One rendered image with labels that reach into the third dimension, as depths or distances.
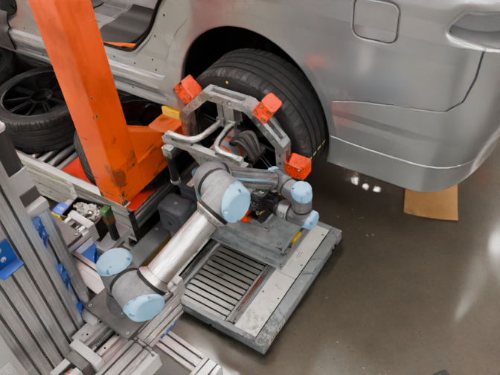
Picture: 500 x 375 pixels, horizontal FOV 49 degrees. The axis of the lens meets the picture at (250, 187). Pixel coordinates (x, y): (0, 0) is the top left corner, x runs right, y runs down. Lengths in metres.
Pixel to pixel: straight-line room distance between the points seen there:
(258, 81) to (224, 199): 0.73
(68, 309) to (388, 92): 1.38
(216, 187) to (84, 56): 0.87
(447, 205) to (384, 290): 0.73
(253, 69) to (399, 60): 0.61
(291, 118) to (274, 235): 0.83
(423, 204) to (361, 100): 1.32
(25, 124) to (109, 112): 1.17
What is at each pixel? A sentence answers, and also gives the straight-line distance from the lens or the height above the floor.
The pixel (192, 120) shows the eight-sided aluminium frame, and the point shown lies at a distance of 2.55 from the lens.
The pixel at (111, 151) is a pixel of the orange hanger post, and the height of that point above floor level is 0.85.
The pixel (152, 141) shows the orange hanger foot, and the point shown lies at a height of 0.71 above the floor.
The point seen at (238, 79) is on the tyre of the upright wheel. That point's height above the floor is 1.17.
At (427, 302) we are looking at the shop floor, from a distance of 2.97.
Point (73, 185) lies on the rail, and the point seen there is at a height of 0.37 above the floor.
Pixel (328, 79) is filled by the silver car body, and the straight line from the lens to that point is 2.23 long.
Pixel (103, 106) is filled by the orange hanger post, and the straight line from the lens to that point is 2.44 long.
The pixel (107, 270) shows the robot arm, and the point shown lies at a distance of 1.82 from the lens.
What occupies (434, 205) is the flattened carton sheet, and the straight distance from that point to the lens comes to 3.40.
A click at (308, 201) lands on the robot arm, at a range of 2.02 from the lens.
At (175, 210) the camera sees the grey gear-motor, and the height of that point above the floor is 0.40.
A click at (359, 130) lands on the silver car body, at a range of 2.30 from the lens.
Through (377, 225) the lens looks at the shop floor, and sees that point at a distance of 3.25.
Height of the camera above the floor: 2.41
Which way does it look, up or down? 44 degrees down
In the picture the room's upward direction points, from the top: 6 degrees counter-clockwise
